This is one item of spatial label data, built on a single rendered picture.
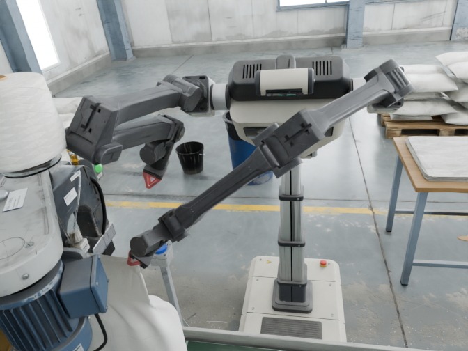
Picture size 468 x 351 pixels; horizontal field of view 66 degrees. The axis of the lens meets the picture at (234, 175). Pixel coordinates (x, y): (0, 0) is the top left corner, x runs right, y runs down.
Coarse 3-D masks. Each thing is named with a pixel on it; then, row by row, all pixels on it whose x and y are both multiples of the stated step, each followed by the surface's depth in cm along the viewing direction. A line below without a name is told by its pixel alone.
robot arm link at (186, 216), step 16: (272, 128) 81; (256, 144) 83; (256, 160) 83; (272, 160) 84; (224, 176) 88; (240, 176) 86; (256, 176) 84; (208, 192) 91; (224, 192) 89; (176, 208) 97; (192, 208) 94; (208, 208) 92; (176, 224) 98; (192, 224) 96
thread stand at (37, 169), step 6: (60, 156) 78; (48, 162) 75; (54, 162) 75; (30, 168) 73; (36, 168) 73; (42, 168) 74; (48, 168) 74; (6, 174) 73; (12, 174) 72; (18, 174) 72; (24, 174) 72; (30, 174) 72; (0, 192) 84; (6, 192) 84; (0, 198) 82
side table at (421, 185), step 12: (396, 144) 229; (408, 156) 215; (396, 168) 242; (408, 168) 204; (396, 180) 247; (420, 180) 192; (396, 192) 252; (420, 192) 192; (456, 192) 185; (420, 204) 195; (420, 216) 199; (420, 228) 203; (408, 240) 212; (408, 252) 213; (408, 264) 217; (420, 264) 216; (432, 264) 215; (444, 264) 213; (456, 264) 212; (408, 276) 222
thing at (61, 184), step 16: (64, 160) 117; (0, 176) 111; (64, 176) 106; (64, 192) 105; (80, 192) 112; (96, 192) 121; (64, 208) 105; (80, 208) 118; (96, 208) 121; (64, 224) 105; (80, 224) 122; (96, 224) 122; (64, 240) 105
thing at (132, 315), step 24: (120, 264) 114; (120, 288) 120; (144, 288) 118; (120, 312) 123; (144, 312) 122; (168, 312) 127; (96, 336) 128; (120, 336) 124; (144, 336) 122; (168, 336) 124
